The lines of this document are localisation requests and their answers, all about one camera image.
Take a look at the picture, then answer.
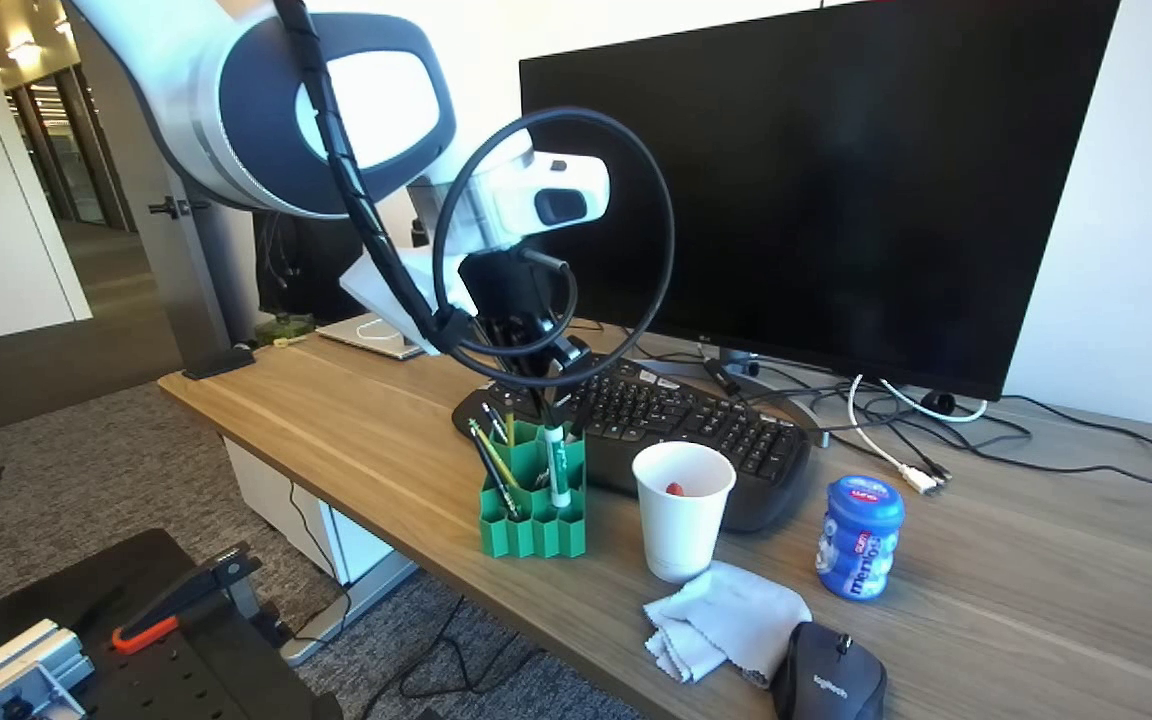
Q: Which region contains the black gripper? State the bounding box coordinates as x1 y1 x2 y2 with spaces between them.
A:
456 250 578 393

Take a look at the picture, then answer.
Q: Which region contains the green capped white marker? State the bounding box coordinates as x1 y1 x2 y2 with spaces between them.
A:
542 428 570 514

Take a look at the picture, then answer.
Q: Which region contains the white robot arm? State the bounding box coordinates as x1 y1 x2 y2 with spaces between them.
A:
70 0 610 389

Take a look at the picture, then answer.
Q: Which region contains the green honeycomb pen holder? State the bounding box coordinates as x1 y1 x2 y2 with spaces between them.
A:
478 421 587 560

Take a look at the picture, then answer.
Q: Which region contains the white paper cup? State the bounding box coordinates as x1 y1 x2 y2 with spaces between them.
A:
630 440 735 585

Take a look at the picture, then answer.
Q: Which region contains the yellow pencil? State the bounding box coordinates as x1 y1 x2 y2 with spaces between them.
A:
469 421 525 492

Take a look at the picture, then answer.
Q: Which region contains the black keyboard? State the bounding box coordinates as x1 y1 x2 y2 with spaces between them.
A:
452 358 814 541

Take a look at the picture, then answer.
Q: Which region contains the silver laptop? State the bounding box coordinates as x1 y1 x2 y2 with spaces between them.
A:
318 314 416 359

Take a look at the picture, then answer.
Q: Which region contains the white desk leg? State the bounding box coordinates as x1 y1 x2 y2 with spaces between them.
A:
225 440 416 665

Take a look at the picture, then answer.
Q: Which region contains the large black monitor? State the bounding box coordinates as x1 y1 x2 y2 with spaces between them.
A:
521 0 1121 401

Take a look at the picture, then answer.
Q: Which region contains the white crumpled cloth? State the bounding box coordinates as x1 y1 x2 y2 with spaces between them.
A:
644 560 812 685

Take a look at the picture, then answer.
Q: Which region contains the blue gum canister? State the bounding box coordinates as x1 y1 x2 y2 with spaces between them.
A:
814 477 904 600

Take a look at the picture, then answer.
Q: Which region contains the black computer mouse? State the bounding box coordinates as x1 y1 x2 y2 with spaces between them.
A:
772 622 887 720

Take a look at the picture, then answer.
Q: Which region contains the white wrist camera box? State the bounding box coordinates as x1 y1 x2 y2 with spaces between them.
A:
494 151 610 245

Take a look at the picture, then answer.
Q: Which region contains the black framed wall panel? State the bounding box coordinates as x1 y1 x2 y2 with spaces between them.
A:
253 214 362 323

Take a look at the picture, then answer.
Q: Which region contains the black floor cable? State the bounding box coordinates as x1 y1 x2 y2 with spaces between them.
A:
283 486 567 720

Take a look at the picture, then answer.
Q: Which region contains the black robot hose cable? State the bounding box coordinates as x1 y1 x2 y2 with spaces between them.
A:
267 0 680 393

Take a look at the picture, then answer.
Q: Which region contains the orange handled clamp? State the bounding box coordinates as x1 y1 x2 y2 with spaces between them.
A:
108 546 260 656

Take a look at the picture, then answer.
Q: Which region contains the white usb cable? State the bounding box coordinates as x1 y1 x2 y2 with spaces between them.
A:
842 373 991 498

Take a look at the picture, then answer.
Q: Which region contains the black cable on desk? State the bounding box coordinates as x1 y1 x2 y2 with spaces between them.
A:
786 358 1152 492

